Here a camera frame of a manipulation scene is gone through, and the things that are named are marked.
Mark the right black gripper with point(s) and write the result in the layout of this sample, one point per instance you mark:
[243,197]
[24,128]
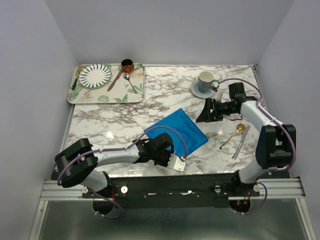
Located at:
[206,115]

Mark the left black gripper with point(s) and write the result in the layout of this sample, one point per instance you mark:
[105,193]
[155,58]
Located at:
[165,164]

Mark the blue satin napkin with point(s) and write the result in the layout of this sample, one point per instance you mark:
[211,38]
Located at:
[186,136]

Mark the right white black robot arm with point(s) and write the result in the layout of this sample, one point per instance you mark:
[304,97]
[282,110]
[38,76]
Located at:
[276,147]

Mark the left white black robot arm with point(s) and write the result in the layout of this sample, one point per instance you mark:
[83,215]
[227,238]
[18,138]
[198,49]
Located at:
[76,165]

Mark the grey blue saucer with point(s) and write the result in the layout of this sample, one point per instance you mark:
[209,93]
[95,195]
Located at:
[202,95]

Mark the grey blue mug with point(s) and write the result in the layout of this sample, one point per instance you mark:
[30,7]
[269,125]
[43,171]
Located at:
[205,80]

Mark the gold spoon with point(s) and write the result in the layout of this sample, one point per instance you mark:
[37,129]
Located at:
[240,127]

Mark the silver utensil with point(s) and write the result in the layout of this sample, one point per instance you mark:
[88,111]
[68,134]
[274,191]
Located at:
[242,140]

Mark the silver spoon on tray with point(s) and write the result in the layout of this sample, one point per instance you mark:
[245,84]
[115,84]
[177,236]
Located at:
[127,77]

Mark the brown ceramic pot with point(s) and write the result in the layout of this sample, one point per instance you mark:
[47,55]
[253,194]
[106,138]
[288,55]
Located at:
[127,66]

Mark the floral serving tray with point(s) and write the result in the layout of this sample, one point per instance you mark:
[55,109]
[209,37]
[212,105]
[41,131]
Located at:
[120,93]

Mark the striped white blue plate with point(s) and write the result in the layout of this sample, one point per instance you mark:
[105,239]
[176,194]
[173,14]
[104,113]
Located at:
[94,76]

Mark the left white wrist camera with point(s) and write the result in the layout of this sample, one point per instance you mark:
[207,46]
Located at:
[176,163]

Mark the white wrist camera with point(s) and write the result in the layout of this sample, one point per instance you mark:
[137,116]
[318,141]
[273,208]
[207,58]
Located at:
[176,163]
[218,93]

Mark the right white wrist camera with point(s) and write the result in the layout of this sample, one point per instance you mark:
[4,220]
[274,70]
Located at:
[218,93]

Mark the wooden handled knife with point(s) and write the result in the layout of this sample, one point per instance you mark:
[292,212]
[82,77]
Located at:
[115,80]

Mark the aluminium frame rail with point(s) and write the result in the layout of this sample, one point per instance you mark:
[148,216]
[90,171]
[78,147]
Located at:
[214,185]

